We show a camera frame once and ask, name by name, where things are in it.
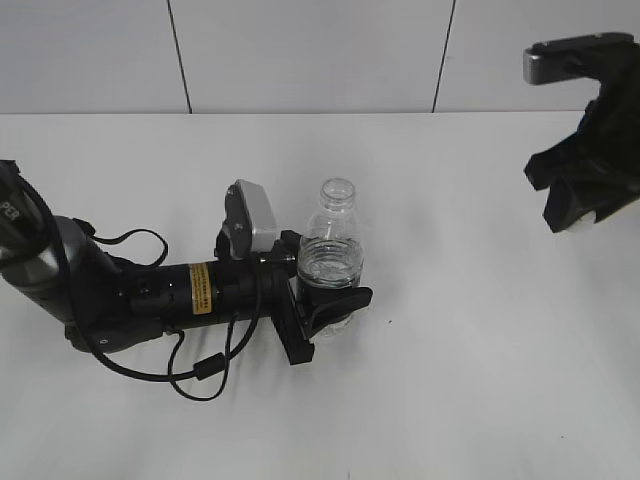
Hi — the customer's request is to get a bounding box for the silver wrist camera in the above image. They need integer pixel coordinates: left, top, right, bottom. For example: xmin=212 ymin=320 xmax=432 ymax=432
xmin=523 ymin=32 xmax=639 ymax=85
xmin=221 ymin=179 xmax=278 ymax=259

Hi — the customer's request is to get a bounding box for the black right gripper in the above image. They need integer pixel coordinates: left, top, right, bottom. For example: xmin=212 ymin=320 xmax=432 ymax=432
xmin=525 ymin=49 xmax=639 ymax=233

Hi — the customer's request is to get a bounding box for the clear water bottle green label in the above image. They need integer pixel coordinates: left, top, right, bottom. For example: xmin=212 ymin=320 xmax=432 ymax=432
xmin=297 ymin=177 xmax=364 ymax=307

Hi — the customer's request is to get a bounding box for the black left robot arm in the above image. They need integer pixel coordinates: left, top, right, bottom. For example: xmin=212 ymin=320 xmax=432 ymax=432
xmin=1 ymin=160 xmax=373 ymax=364

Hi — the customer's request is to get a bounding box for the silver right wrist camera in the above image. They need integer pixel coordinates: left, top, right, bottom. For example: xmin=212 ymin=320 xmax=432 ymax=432
xmin=523 ymin=32 xmax=639 ymax=85

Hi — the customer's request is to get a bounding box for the white bottle cap green logo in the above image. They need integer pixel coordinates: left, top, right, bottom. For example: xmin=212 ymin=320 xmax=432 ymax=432
xmin=567 ymin=212 xmax=597 ymax=233

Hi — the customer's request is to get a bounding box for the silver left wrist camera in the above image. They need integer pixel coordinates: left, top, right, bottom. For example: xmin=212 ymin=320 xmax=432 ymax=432
xmin=221 ymin=179 xmax=278 ymax=259

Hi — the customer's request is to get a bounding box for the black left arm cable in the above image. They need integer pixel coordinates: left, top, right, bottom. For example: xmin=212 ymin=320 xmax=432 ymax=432
xmin=64 ymin=227 xmax=261 ymax=401

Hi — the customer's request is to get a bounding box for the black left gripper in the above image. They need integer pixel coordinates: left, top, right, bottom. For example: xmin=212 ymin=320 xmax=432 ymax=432
xmin=259 ymin=230 xmax=373 ymax=364

